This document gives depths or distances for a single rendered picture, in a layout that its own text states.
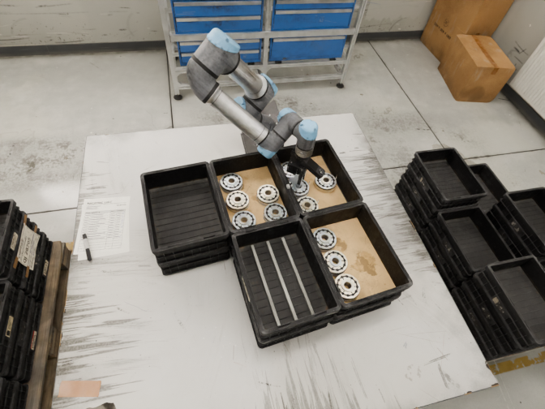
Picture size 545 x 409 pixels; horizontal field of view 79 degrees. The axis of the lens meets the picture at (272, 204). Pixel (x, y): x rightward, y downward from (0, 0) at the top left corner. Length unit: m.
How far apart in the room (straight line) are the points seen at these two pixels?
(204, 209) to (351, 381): 0.90
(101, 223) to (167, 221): 0.36
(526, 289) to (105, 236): 2.13
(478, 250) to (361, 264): 1.07
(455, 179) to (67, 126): 3.07
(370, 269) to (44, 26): 3.75
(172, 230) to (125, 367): 0.53
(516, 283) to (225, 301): 1.54
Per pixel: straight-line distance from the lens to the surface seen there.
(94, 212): 1.78
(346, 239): 1.48
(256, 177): 1.61
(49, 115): 3.58
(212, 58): 1.30
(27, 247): 2.19
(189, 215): 1.50
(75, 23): 4.16
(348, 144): 2.06
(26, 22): 4.27
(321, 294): 1.35
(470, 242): 2.37
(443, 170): 2.49
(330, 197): 1.59
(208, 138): 1.98
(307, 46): 3.39
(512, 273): 2.25
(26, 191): 3.02
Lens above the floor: 2.06
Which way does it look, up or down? 54 degrees down
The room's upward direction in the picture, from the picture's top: 8 degrees clockwise
